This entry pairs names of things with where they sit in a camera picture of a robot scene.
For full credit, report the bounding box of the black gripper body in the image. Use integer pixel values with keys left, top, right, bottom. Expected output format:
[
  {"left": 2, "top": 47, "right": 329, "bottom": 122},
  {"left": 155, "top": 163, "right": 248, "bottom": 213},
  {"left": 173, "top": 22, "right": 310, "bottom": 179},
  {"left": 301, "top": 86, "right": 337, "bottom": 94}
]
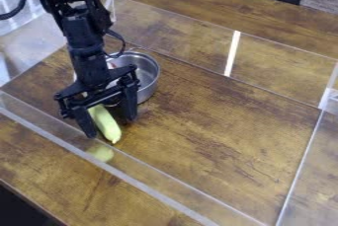
[{"left": 55, "top": 64, "right": 141, "bottom": 118}]

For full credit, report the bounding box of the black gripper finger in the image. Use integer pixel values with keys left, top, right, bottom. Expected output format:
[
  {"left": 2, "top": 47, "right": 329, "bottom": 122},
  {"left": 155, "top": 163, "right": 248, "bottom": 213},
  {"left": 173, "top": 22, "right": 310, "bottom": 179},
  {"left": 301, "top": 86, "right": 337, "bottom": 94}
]
[
  {"left": 71, "top": 106, "right": 97, "bottom": 138},
  {"left": 122, "top": 85, "right": 138, "bottom": 121}
]

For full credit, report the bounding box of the small steel pot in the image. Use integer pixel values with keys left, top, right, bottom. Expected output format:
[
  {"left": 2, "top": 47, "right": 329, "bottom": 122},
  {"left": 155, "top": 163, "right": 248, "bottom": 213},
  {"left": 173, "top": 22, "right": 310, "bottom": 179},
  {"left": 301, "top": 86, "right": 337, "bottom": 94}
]
[{"left": 107, "top": 51, "right": 162, "bottom": 104}]

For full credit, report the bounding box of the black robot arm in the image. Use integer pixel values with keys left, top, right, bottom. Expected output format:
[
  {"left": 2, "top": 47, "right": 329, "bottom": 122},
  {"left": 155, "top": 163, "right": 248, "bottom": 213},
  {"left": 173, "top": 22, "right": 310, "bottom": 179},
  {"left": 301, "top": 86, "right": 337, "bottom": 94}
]
[{"left": 0, "top": 0, "right": 141, "bottom": 138}]

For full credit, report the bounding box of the red white toy mushroom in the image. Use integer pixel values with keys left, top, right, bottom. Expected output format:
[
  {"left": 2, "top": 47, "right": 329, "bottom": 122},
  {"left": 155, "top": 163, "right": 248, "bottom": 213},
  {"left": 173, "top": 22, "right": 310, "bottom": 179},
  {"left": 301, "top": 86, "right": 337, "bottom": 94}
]
[{"left": 73, "top": 61, "right": 118, "bottom": 89}]

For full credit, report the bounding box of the clear acrylic bracket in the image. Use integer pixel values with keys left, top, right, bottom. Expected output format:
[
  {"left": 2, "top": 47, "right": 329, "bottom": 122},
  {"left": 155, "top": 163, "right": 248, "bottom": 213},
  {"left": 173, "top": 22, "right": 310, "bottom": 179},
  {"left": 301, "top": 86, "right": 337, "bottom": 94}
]
[{"left": 105, "top": 0, "right": 117, "bottom": 23}]

